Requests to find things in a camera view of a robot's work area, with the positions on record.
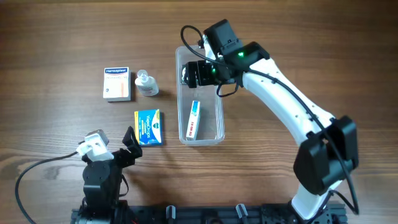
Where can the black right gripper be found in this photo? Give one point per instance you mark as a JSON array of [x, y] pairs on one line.
[[191, 73]]

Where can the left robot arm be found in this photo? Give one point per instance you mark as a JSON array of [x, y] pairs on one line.
[[103, 176]]

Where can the white Hansaplast plaster box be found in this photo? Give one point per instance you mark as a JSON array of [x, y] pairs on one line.
[[117, 84]]

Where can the blue yellow VapoDrops box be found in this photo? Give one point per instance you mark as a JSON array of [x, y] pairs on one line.
[[148, 127]]

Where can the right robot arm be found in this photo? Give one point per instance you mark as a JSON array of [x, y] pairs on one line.
[[327, 146]]

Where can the white Panadol box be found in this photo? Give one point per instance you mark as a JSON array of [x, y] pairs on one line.
[[193, 121]]

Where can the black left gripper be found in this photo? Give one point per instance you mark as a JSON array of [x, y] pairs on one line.
[[123, 154]]

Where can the clear plastic container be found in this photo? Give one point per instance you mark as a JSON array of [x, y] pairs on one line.
[[211, 125]]

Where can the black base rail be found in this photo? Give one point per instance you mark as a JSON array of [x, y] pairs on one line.
[[267, 213]]

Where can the small white sanitizer bottle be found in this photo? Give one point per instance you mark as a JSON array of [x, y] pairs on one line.
[[146, 84]]

